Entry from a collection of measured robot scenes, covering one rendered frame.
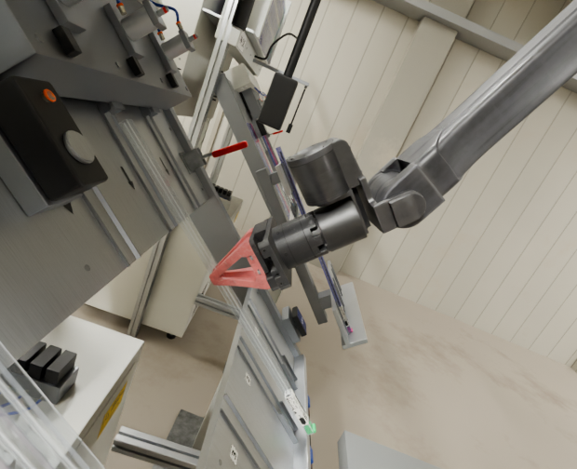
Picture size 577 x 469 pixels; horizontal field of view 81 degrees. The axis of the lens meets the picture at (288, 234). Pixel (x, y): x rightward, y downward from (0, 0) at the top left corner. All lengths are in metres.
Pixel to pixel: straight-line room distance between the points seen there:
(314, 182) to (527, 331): 4.17
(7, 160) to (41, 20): 0.10
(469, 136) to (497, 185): 3.31
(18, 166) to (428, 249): 3.54
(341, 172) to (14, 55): 0.29
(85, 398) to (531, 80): 0.76
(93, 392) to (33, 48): 0.55
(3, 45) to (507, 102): 0.44
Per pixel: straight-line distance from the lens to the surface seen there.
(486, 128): 0.45
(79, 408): 0.69
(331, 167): 0.38
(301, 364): 0.72
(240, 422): 0.45
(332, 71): 3.34
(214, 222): 0.63
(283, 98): 0.32
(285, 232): 0.41
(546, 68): 0.48
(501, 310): 4.21
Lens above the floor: 1.14
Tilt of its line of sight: 17 degrees down
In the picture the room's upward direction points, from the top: 23 degrees clockwise
